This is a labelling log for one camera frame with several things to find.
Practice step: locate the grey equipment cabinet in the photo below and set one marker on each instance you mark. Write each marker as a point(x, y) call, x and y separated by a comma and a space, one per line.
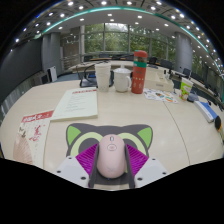
point(40, 79)

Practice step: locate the blue and white folder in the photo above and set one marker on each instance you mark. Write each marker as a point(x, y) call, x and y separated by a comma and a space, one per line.
point(206, 111)

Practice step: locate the stack of white paper cups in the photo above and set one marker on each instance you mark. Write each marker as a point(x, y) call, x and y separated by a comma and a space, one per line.
point(103, 78)

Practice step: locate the white mug with lid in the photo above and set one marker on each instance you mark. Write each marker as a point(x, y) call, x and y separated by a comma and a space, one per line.
point(121, 81)

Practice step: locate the red printed brochure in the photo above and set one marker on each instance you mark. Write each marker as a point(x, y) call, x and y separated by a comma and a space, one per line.
point(31, 136)

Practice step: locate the beige cardboard box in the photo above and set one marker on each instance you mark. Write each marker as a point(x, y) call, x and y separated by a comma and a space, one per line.
point(160, 83)

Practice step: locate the green printed paper cup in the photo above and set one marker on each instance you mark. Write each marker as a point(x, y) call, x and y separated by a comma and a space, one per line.
point(186, 88)

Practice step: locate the ceiling lights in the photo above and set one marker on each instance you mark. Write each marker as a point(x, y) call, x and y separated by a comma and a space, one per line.
point(104, 2)

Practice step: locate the long curved conference desk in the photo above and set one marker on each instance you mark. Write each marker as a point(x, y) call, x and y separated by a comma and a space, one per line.
point(116, 64)

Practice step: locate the cat face mouse pad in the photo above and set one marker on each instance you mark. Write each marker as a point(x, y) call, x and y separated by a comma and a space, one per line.
point(83, 140)

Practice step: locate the dark conference microphone unit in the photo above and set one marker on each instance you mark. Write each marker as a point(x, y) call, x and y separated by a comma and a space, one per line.
point(193, 97)

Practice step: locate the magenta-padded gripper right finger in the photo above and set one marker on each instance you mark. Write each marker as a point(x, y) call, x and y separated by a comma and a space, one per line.
point(137, 159)

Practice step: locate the row of dark chairs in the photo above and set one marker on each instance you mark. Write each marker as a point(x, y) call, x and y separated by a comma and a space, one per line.
point(165, 63)

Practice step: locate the white standing panel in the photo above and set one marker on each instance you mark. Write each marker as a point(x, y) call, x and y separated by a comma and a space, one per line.
point(52, 74)

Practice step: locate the white paper booklet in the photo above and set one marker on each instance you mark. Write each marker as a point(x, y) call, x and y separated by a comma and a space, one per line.
point(76, 104)

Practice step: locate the pink computer mouse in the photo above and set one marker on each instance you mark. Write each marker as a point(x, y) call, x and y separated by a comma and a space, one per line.
point(111, 156)

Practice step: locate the colourful sticker sheet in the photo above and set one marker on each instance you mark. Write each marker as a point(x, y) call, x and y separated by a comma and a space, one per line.
point(160, 96)

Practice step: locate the large dark wall screen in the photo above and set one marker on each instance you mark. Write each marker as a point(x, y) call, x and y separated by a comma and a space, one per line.
point(20, 66)

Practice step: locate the red bottle with green band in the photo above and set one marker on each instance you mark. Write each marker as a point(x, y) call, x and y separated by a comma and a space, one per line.
point(139, 75)

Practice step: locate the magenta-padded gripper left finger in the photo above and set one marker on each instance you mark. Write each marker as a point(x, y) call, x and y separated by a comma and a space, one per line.
point(86, 159)

